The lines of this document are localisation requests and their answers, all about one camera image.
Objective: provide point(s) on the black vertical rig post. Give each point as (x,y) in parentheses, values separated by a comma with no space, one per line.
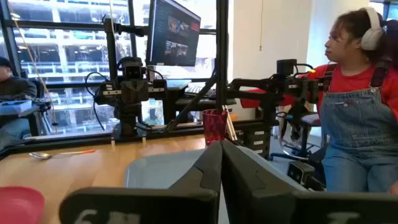
(222,46)

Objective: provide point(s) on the black keyboard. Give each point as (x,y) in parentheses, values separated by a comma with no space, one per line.
(197,90)

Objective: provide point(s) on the beige wooden slat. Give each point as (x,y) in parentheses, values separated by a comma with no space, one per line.
(230,124)

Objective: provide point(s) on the red patterned cup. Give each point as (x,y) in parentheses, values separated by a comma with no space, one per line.
(214,127)

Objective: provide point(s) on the white over-ear headphones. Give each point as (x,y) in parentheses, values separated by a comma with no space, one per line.
(371,34)

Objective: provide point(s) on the blue box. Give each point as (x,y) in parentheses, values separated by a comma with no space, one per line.
(14,106)

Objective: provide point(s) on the black drawer cabinet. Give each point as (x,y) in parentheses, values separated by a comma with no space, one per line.
(253,137)

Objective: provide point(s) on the black table-level camera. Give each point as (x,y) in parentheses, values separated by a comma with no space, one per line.
(300,172)

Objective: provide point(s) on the black desk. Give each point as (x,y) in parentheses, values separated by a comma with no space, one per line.
(174,102)

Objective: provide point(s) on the red plastic plate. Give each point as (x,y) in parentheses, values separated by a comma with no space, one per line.
(18,205)

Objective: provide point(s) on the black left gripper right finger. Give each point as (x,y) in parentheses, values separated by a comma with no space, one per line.
(264,202)

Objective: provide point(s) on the black window frame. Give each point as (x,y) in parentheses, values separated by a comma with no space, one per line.
(62,24)

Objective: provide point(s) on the blue-grey plastic tray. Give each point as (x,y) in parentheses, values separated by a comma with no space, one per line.
(161,168)

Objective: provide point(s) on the black aluminium table frame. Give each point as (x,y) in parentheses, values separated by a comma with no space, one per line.
(77,140)

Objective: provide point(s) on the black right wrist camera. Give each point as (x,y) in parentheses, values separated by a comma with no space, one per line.
(133,72)

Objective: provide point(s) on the black office chair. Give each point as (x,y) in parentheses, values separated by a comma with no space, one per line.
(306,133)

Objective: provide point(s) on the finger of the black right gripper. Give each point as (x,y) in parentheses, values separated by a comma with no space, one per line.
(128,93)
(142,93)

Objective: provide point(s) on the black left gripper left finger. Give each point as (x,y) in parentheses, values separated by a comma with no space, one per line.
(140,205)

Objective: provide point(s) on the person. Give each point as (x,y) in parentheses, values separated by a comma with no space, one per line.
(15,90)
(357,124)

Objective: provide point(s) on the black computer monitor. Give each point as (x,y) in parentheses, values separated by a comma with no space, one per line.
(174,34)

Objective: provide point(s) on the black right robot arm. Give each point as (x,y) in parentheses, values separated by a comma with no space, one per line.
(129,116)

